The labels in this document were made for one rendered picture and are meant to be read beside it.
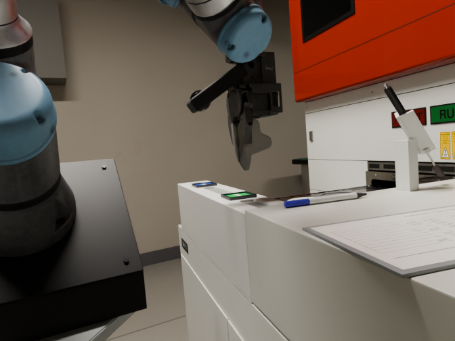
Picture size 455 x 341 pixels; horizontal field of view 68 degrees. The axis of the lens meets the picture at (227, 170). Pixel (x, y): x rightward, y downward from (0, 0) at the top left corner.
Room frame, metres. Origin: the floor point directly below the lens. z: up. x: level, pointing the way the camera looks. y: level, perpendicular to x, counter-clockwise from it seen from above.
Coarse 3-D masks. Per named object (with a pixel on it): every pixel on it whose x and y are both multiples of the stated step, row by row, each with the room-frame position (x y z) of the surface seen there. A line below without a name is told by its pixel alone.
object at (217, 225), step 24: (192, 192) 0.84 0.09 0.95; (216, 192) 0.79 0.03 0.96; (192, 216) 0.86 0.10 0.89; (216, 216) 0.66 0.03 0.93; (240, 216) 0.53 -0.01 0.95; (216, 240) 0.67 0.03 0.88; (240, 240) 0.54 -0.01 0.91; (216, 264) 0.69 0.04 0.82; (240, 264) 0.54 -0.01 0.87; (240, 288) 0.55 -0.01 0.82
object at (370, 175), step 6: (366, 174) 1.12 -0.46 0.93; (372, 174) 1.10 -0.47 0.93; (378, 174) 1.07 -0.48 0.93; (384, 174) 1.05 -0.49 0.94; (390, 174) 1.03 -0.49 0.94; (420, 174) 0.93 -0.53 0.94; (426, 174) 0.92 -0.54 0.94; (366, 180) 1.13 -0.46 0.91; (372, 180) 1.11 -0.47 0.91; (390, 180) 1.03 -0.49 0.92; (420, 180) 0.93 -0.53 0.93; (426, 180) 0.91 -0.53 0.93; (432, 180) 0.89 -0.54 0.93; (438, 180) 0.87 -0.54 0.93; (444, 180) 0.86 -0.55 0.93
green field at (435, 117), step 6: (432, 108) 0.90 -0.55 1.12; (438, 108) 0.88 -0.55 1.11; (444, 108) 0.86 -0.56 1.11; (450, 108) 0.85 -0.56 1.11; (432, 114) 0.90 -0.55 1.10; (438, 114) 0.88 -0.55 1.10; (444, 114) 0.86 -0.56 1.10; (450, 114) 0.85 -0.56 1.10; (432, 120) 0.90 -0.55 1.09; (438, 120) 0.88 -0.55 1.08; (444, 120) 0.86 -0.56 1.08; (450, 120) 0.85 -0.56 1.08
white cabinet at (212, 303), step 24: (192, 264) 0.92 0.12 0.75; (192, 288) 0.93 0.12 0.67; (216, 288) 0.70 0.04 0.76; (192, 312) 0.96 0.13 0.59; (216, 312) 0.71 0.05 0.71; (240, 312) 0.56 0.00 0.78; (192, 336) 1.00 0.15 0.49; (216, 336) 0.72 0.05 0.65; (240, 336) 0.57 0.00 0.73; (264, 336) 0.47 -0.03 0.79
